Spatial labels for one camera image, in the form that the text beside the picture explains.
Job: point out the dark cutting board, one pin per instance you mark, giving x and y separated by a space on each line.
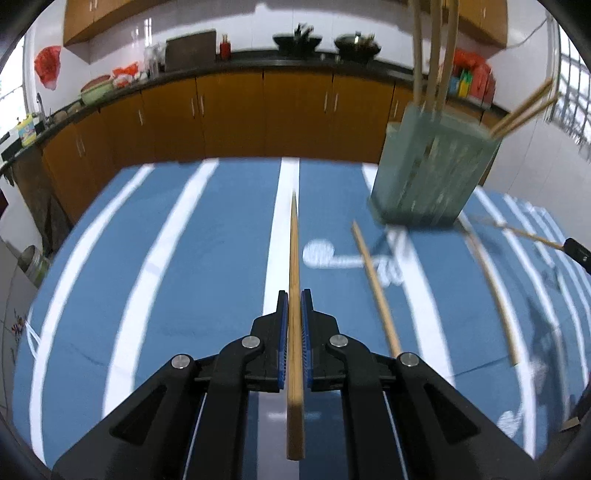
190 51

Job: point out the red gift bags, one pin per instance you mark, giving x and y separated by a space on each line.
484 83

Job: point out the black wok with lid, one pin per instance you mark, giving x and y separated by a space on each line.
357 47

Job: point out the yellow detergent bottle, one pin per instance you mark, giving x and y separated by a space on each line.
27 131

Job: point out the black wok left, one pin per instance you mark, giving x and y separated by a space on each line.
301 43

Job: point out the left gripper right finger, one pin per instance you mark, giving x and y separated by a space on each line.
336 362

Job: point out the red chopstick jar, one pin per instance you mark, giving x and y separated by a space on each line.
224 48

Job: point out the green basin on counter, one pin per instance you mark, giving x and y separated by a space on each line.
96 89

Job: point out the window with grille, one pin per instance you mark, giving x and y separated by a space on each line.
572 110

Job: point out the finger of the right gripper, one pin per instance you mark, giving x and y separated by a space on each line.
578 253

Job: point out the brown kitchen base cabinets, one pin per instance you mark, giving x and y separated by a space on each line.
259 105

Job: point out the blue striped table cloth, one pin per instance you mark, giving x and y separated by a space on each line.
181 259

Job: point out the red plastic bag on wall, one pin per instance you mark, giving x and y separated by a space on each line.
47 66

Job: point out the colourful small boxes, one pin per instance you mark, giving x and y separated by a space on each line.
460 83

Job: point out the wooden chopstick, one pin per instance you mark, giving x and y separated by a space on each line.
520 110
378 292
436 26
519 232
516 124
295 350
453 22
418 52
517 347

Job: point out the green perforated utensil holder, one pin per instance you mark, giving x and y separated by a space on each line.
430 165

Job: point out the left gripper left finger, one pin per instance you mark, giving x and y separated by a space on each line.
223 445

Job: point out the metal pot on floor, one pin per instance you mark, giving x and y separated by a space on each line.
34 265

